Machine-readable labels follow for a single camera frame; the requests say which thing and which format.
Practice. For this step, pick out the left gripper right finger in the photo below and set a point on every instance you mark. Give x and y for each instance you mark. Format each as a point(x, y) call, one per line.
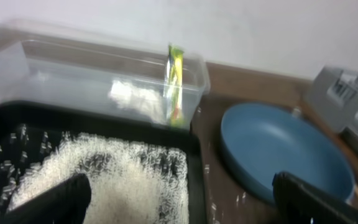
point(299, 202)

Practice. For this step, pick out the brown serving tray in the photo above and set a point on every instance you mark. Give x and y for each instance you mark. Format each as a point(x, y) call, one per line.
point(226, 200)

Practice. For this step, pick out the white rice pile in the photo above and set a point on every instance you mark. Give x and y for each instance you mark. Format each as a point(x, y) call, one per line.
point(131, 182)

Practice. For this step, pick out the dark blue plate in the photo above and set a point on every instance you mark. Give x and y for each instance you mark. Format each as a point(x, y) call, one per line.
point(259, 141)

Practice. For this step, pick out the black plastic tray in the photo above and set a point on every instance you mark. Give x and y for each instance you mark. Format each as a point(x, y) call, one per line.
point(37, 115)

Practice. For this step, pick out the green yellow snack wrapper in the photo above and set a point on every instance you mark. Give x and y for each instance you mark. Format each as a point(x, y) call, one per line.
point(173, 87)

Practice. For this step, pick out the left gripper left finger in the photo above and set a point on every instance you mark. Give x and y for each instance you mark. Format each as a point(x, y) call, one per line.
point(65, 203)

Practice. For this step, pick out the white napkin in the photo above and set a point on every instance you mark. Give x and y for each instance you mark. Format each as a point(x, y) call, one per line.
point(144, 101)

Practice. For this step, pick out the grey dishwasher rack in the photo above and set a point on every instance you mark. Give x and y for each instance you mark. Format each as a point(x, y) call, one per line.
point(333, 96)

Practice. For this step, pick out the clear plastic bin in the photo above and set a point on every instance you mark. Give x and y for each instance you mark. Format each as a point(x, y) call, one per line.
point(65, 67)

